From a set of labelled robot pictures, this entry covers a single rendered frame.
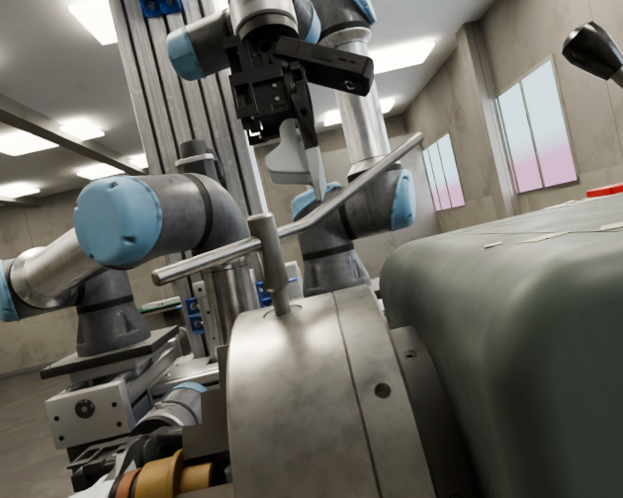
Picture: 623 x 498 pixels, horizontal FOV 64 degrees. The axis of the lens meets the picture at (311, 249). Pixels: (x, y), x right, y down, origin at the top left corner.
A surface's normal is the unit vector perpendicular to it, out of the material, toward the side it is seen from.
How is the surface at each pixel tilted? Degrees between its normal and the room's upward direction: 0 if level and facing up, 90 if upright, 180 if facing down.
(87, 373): 90
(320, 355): 36
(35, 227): 90
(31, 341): 90
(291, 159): 79
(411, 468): 68
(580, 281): 63
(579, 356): 90
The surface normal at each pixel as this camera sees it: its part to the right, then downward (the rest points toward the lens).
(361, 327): -0.21, -0.83
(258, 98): -0.07, -0.22
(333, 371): -0.18, -0.69
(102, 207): -0.51, 0.12
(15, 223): 0.03, 0.01
